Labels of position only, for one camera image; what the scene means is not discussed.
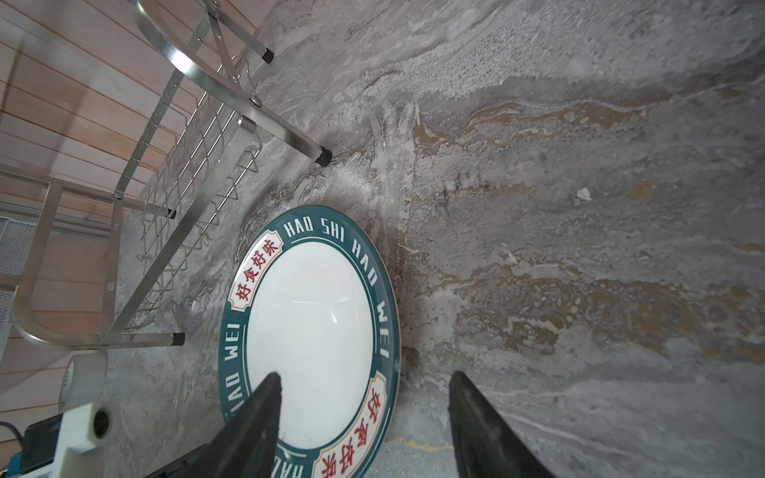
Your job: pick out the steel two-tier dish rack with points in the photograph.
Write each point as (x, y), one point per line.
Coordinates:
(127, 128)

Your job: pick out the white wire mesh shelf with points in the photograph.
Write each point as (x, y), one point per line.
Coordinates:
(16, 240)

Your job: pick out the green rim white plate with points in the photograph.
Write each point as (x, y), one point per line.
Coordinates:
(312, 301)

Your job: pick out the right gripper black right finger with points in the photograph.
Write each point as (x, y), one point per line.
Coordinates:
(484, 444)

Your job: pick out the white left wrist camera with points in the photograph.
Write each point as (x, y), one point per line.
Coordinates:
(70, 444)

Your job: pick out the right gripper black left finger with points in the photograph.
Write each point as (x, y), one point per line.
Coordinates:
(244, 447)

